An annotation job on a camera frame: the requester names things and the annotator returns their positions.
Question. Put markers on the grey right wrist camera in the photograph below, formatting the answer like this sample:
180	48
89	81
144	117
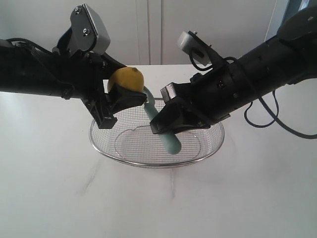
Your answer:
189	42

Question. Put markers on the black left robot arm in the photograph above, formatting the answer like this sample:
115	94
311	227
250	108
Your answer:
28	68

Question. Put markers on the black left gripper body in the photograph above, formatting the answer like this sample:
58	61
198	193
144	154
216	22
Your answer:
85	72

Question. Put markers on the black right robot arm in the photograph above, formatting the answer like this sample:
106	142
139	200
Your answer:
289	57

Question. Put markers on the teal handled peeler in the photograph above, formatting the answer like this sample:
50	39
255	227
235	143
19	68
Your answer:
170	142

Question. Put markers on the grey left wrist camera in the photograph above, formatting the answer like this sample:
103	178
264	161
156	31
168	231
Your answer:
88	31

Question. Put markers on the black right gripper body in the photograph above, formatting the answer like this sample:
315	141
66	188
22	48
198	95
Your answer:
210	98

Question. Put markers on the yellow lemon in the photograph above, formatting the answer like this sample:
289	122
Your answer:
127	77

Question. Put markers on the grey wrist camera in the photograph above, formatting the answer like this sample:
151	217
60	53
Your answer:
189	42
88	31

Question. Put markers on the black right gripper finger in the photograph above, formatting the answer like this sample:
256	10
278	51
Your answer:
173	90
170	118

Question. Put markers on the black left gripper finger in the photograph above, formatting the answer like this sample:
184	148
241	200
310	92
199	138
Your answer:
120	98
99	110

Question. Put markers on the oval wire mesh basket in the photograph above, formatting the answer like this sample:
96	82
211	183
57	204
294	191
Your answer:
132	142

